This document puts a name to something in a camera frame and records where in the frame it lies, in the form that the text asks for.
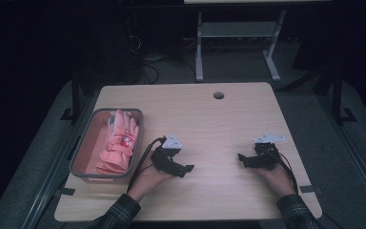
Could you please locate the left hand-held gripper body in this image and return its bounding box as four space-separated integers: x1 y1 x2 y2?
151 133 183 176

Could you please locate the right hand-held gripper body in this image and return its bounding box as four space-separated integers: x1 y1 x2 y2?
251 133 286 170

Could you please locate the pink plastic bin grey rim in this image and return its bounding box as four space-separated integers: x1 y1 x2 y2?
70 107 145 185

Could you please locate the person's right hand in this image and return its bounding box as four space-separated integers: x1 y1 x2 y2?
255 163 296 198

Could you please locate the person's left hand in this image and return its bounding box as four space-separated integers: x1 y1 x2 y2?
127 161 174 203

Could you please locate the dark tape strip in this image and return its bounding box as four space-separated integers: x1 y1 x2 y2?
299 185 323 195
54 187 76 197

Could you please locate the black metal stand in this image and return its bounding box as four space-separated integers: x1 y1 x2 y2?
60 68 82 123
330 66 357 126

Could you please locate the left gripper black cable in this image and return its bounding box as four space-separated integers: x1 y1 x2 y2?
128 135 167 193

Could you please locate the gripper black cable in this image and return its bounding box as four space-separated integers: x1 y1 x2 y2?
266 148 299 195
128 135 167 193

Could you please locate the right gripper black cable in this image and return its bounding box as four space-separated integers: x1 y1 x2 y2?
266 148 299 195

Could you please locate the metal floor rail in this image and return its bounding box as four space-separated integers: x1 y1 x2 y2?
20 94 96 229
317 92 366 220

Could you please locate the bundle of floor cables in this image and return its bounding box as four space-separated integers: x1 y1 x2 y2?
127 34 198 84

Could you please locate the white metal table frame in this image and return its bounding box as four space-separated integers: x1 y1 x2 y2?
184 0 332 83

